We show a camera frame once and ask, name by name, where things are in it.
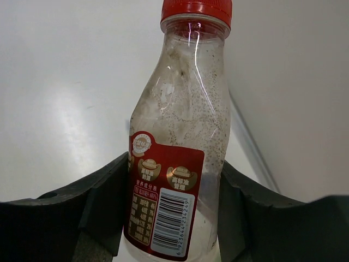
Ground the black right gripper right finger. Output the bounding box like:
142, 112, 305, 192
218, 163, 348, 261

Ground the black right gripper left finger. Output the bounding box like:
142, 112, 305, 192
1, 153, 128, 261

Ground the red cap labelled bottle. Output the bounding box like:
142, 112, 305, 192
124, 1, 233, 261

